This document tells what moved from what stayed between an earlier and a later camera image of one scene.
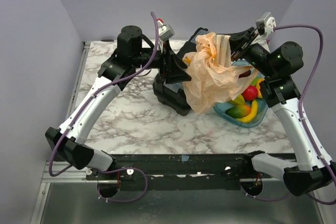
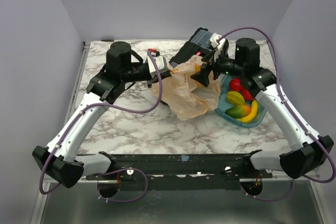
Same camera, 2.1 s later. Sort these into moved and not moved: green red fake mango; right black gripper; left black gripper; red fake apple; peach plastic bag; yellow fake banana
Moved: left black gripper; right black gripper; peach plastic bag; red fake apple
Not moved: green red fake mango; yellow fake banana
